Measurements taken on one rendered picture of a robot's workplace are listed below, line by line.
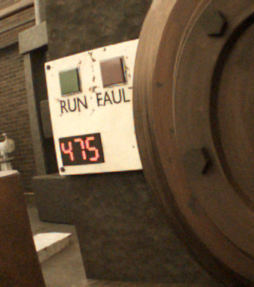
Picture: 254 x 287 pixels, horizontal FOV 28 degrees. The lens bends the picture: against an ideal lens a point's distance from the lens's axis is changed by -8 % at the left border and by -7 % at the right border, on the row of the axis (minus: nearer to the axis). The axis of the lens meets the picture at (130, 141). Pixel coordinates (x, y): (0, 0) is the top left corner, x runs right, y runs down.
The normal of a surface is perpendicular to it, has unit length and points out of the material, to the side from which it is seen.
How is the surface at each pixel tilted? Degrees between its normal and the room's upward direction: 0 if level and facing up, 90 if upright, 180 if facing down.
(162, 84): 90
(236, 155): 90
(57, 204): 90
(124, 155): 90
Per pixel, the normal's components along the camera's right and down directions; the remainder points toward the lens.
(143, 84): -0.54, 0.13
